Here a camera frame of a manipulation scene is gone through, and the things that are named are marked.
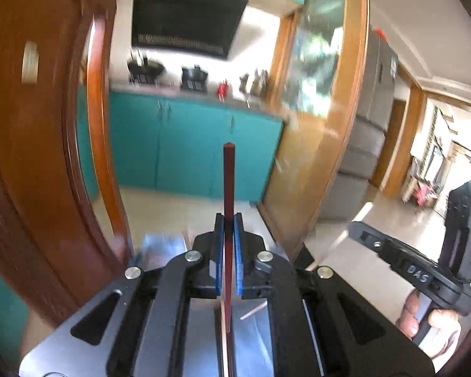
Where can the blue striped cloth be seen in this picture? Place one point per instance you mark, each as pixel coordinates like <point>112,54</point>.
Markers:
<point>202,357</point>

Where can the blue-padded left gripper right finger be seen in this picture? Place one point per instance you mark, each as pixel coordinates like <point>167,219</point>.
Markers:
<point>253,263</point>

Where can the cream white chopstick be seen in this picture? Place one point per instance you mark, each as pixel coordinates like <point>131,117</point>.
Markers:
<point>223,341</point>

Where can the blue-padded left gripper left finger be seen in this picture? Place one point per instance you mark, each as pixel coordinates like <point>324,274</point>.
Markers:
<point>207,276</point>

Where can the wooden glass sliding door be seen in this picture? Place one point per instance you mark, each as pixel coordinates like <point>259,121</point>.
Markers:
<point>314,87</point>

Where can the dark red chopstick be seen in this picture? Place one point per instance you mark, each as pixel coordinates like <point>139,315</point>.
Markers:
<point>229,191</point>

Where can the stainless steel pot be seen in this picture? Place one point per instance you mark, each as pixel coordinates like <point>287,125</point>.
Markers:
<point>254,86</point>

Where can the black tracker mount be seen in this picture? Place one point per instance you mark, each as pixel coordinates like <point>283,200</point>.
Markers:
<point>456,248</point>

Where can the black wok with lid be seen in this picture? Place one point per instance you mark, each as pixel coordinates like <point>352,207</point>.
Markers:
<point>142,70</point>

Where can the black clay pot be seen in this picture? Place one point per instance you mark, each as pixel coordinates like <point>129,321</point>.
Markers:
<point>194,79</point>

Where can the black range hood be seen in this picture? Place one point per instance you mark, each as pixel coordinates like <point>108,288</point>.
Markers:
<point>203,27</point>

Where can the carved wooden chair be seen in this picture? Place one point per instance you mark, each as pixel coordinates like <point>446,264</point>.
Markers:
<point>64,234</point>

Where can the red kettle bottle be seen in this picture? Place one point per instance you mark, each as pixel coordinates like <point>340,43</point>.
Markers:
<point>223,91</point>

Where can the silver refrigerator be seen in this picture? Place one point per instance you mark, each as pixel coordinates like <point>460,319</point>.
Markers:
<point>367,135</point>

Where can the teal lower kitchen cabinets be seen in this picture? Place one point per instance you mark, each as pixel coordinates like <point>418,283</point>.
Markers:
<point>175,145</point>

